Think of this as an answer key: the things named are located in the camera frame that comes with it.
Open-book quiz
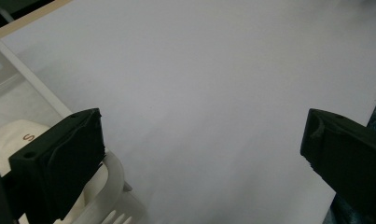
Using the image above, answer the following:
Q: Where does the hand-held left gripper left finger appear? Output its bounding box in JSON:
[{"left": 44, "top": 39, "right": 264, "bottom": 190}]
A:
[{"left": 7, "top": 107, "right": 107, "bottom": 224}]

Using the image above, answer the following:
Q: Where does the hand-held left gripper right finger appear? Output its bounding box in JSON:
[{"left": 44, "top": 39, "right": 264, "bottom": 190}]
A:
[{"left": 299, "top": 107, "right": 376, "bottom": 224}]

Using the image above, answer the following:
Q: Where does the white plastic basket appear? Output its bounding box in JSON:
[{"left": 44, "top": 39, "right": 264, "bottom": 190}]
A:
[{"left": 0, "top": 31, "right": 147, "bottom": 224}]

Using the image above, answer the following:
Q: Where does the cream cloth item with print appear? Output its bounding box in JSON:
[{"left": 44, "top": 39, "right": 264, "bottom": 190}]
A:
[{"left": 0, "top": 119, "right": 110, "bottom": 224}]

